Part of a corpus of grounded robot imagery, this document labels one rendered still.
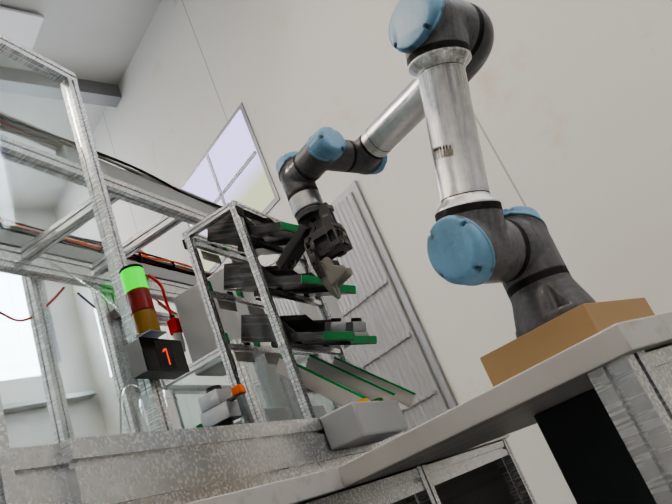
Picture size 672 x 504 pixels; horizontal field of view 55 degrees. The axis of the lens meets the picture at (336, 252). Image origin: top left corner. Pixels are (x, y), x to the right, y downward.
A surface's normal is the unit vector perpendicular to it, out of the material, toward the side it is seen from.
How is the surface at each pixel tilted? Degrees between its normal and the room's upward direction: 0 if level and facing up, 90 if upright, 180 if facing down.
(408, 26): 81
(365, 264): 90
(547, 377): 90
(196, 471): 90
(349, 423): 90
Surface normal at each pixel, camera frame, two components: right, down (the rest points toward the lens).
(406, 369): -0.74, 0.02
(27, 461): 0.82, -0.48
